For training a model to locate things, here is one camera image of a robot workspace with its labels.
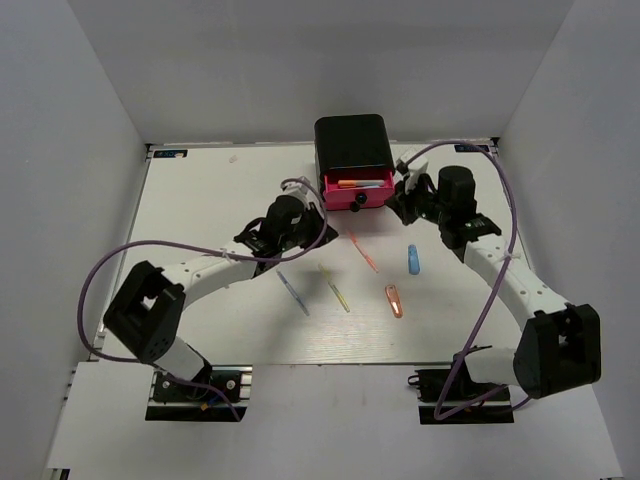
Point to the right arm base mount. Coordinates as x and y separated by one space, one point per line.
429 383

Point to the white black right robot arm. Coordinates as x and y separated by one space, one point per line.
560 344

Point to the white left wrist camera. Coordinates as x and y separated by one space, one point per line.
297 188

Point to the yellow thin pen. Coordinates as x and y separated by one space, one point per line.
337 293

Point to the black drawer cabinet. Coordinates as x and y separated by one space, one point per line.
351 141

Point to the pink top drawer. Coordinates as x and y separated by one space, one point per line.
338 199

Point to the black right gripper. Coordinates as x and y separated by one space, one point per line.
401 203

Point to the blue utility knife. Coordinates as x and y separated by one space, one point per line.
413 260

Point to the blue capped highlighter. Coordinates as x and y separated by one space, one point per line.
366 185

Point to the orange capped white marker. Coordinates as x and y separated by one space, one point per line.
345 183

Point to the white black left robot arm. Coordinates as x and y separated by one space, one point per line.
146 311

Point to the right table logo sticker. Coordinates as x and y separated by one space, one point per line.
468 148

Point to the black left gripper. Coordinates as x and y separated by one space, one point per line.
313 215

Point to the left table logo sticker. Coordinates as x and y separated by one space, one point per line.
170 153

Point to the red thin pen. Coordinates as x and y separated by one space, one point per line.
362 252

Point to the blue thin pen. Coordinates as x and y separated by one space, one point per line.
293 292

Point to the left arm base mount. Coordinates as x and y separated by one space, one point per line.
170 401

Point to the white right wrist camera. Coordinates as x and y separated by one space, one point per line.
414 170

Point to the table logo sticker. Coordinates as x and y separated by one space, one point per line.
170 153
468 148

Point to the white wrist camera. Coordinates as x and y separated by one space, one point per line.
414 170
297 188

